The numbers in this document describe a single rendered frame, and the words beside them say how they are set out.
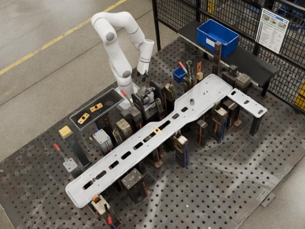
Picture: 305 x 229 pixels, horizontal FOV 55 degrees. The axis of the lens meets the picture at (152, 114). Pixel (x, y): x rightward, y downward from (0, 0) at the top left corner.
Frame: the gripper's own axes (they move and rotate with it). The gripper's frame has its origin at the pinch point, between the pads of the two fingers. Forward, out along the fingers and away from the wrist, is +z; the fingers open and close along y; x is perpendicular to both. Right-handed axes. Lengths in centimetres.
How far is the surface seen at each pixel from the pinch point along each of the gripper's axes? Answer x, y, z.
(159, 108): -2.6, 38.1, 4.1
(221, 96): 39, 51, -11
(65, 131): -68, 32, 19
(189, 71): 19.4, 32.2, -21.7
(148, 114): -7.8, 33.6, 12.2
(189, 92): 22.4, 36.5, -6.1
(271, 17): 62, 48, -69
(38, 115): -55, -120, 113
